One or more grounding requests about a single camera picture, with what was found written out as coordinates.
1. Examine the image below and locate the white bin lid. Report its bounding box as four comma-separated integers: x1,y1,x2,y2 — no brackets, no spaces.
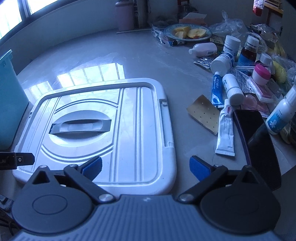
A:
13,78,177,196

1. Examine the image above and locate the teal plastic storage bin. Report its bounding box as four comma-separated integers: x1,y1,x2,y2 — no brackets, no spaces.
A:
0,50,29,150

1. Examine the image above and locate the black smartphone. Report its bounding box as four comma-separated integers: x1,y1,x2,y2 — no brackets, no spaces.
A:
233,109,281,191

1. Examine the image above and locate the tan medical plaster sheet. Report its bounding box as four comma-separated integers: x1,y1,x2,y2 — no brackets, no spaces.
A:
187,95,220,135

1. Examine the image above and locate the blue white ointment tube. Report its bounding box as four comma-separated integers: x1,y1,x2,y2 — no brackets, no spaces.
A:
211,72,224,108

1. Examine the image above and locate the white tube bottle lying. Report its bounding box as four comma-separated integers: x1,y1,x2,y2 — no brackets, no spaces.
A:
222,74,244,106

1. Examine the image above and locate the white spray bottle blue print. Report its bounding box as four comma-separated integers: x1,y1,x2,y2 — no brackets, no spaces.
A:
265,84,296,135

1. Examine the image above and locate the pink lidded cream jar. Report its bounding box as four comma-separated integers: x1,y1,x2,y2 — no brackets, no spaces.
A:
252,64,271,86

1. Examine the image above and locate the white medicine bottle lying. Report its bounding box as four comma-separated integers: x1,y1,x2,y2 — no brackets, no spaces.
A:
210,52,234,76

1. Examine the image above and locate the brown syrup bottle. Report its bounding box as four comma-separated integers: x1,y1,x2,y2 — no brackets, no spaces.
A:
238,35,259,65

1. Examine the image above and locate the small white lotion bottle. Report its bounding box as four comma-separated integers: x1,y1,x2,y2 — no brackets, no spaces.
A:
188,42,217,57

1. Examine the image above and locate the white upright medicine bottle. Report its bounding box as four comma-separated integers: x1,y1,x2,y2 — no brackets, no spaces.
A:
223,35,241,58

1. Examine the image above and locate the plate of apple slices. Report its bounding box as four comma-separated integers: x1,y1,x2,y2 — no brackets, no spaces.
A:
164,24,212,42

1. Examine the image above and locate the pink water bottle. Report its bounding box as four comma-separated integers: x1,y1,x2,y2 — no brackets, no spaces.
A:
115,1,134,32

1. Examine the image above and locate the steel thermos bottle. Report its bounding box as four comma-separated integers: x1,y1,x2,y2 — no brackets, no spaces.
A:
134,0,149,28

